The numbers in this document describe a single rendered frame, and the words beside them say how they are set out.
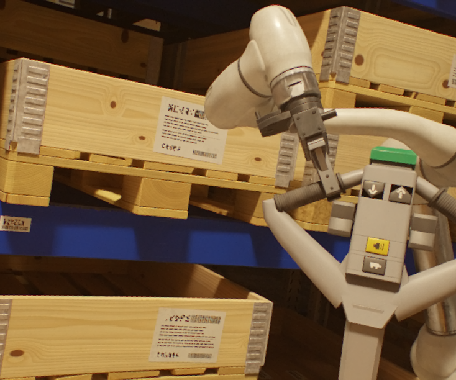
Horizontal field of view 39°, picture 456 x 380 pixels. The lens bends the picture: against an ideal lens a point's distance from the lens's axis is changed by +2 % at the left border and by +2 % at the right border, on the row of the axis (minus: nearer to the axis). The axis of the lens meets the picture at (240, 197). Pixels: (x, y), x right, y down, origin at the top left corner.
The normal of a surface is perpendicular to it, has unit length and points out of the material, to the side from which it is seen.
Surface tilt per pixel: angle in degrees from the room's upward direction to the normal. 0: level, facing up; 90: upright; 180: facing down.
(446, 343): 72
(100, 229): 90
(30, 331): 90
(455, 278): 81
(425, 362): 111
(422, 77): 90
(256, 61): 103
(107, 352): 90
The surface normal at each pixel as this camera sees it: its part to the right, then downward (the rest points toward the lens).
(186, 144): 0.49, 0.13
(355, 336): -0.24, 0.02
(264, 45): -0.63, -0.04
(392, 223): -0.18, -0.25
